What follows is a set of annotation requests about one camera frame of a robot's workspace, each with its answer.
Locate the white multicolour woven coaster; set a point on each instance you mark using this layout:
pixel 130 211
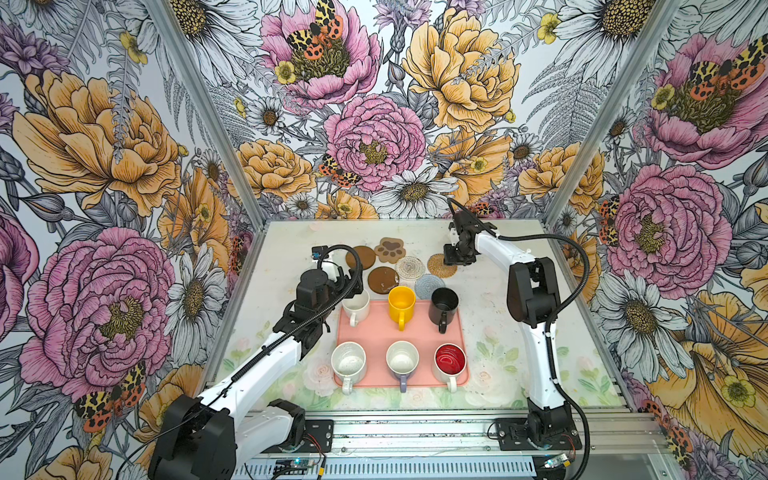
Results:
pixel 410 269

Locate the aluminium corner post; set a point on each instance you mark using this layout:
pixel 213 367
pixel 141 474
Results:
pixel 185 62
pixel 650 36

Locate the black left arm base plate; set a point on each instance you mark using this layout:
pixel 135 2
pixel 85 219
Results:
pixel 317 436

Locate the white mug front left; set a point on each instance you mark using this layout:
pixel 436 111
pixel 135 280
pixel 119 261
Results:
pixel 349 364

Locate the white vented cable duct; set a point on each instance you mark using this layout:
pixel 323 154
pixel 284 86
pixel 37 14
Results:
pixel 517 467

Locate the cork paw print coaster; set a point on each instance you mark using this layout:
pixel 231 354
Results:
pixel 390 250

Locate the white mug back left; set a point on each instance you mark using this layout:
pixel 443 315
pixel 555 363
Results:
pixel 357 308

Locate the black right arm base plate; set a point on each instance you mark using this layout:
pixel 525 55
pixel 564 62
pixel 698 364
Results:
pixel 515 434

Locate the aluminium corner post left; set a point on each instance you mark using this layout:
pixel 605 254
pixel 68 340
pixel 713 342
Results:
pixel 185 62

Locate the scratched round wooden coaster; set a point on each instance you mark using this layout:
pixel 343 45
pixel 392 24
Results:
pixel 381 280

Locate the round tan wicker coaster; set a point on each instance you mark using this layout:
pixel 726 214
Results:
pixel 436 266

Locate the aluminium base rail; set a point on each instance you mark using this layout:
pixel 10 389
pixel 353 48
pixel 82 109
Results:
pixel 464 433

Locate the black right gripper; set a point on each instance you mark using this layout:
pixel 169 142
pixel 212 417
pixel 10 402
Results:
pixel 450 259

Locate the round dark wooden coaster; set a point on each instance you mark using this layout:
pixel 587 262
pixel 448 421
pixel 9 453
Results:
pixel 366 255

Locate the yellow mug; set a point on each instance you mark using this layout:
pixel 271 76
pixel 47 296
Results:
pixel 401 305

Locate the white mug red inside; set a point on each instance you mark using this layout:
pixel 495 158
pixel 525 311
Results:
pixel 449 363

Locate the small green circuit board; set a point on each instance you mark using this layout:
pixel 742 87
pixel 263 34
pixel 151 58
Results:
pixel 300 467

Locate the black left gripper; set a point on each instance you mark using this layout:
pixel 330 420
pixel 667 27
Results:
pixel 344 281

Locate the white mug purple handle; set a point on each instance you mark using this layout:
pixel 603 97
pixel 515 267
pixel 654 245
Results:
pixel 402 358

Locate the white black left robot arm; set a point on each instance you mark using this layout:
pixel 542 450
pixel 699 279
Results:
pixel 212 434

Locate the black mug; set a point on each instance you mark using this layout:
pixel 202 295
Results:
pixel 443 308

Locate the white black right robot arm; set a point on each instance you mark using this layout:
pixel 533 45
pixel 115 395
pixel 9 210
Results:
pixel 533 300

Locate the aluminium corner post right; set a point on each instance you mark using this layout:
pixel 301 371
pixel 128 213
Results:
pixel 650 36

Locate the light blue woven coaster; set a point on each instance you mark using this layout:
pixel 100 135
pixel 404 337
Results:
pixel 425 286

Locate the pink rectangular tray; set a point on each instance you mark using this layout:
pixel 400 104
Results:
pixel 377 332

